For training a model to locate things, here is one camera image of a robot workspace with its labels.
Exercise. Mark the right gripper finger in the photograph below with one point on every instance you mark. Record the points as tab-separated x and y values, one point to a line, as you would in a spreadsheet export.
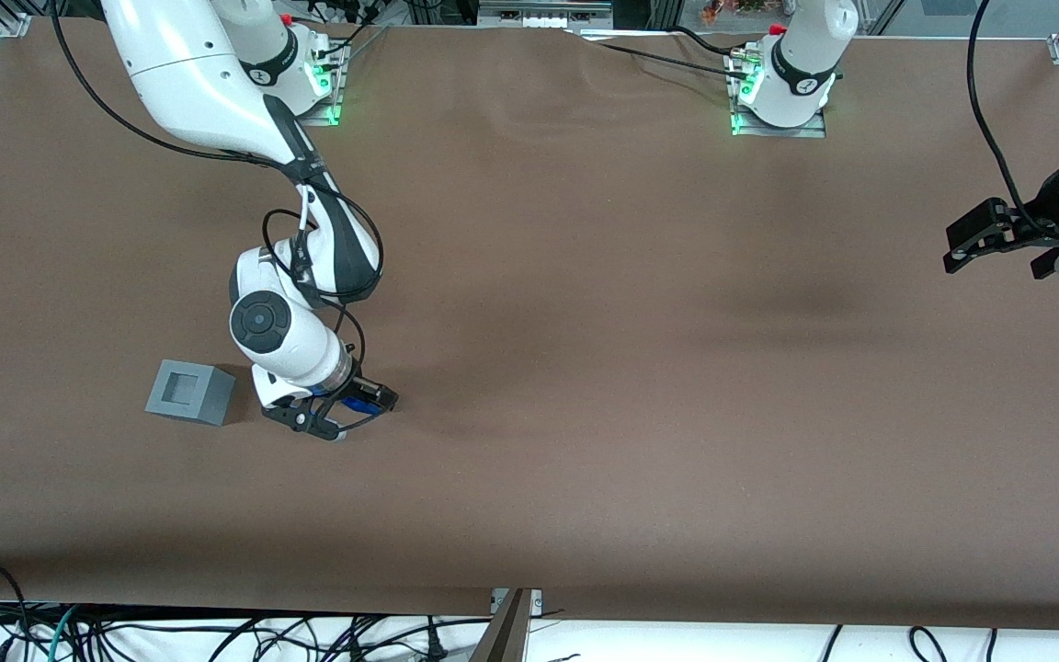
387	398
332	407

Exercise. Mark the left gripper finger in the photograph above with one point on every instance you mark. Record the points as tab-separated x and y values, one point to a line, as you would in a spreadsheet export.
980	225
962	260

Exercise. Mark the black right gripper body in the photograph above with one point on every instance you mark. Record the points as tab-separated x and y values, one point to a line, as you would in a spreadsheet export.
370	391

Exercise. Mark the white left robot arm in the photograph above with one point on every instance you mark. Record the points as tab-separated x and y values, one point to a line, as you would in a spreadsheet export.
801	64

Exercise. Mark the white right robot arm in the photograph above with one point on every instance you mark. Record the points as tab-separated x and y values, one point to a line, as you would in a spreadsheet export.
189	83

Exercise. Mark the gray cube base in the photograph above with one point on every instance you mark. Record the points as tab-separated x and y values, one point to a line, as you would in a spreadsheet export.
224	397

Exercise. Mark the brown table cover sheet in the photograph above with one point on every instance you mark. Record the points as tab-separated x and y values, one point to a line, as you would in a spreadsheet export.
585	368

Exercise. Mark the orange and green items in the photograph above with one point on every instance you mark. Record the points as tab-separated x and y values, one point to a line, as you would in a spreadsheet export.
732	9

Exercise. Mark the white power strip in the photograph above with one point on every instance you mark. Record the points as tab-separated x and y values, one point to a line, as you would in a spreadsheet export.
543	20

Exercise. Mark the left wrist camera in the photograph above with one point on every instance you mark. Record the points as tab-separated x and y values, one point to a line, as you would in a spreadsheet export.
1044	265

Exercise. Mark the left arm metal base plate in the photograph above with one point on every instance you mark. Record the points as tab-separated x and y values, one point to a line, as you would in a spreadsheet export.
782	131

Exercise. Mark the white metal bracket plate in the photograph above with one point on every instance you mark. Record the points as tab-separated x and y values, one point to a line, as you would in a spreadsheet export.
537	602

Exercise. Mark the grey metal support post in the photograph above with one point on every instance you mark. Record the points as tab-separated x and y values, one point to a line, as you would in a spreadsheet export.
504	639

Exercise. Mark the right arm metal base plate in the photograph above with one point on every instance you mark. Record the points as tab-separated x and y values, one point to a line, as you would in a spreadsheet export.
332	112

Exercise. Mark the aluminium frame post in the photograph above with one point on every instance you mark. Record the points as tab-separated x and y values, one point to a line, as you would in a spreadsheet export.
663	11

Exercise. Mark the small aluminium corner bracket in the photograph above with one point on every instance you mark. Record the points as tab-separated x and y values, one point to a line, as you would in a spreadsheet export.
13	26

